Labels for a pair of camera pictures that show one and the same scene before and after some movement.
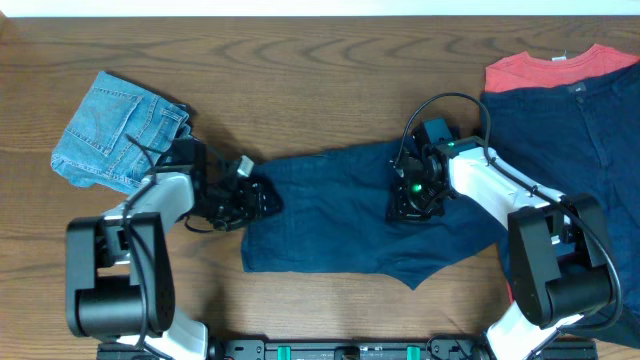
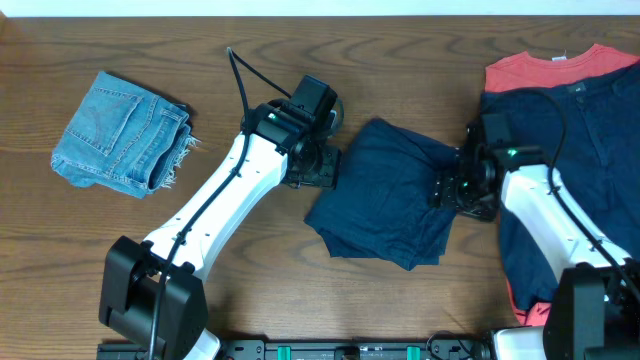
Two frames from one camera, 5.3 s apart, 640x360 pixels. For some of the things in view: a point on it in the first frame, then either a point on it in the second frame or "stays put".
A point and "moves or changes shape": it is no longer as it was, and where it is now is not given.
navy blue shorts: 334,220 moves or changes shape
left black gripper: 247,211 -> 327,174
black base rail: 442,348 stays put
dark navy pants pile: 583,139 stays put
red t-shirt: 524,70 stays put
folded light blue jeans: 117,135 stays put
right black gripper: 404,211 -> 443,193
